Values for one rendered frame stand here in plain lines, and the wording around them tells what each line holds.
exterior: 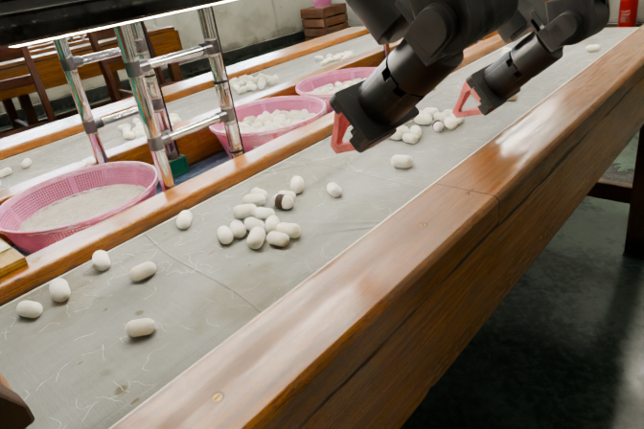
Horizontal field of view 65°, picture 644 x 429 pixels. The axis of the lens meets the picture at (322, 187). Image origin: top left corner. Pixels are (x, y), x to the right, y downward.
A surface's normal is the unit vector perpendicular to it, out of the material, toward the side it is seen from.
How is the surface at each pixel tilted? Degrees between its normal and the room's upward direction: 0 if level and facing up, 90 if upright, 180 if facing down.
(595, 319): 0
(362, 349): 90
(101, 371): 0
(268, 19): 90
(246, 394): 0
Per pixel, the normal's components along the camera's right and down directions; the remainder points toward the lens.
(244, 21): 0.68, 0.22
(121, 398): -0.14, -0.90
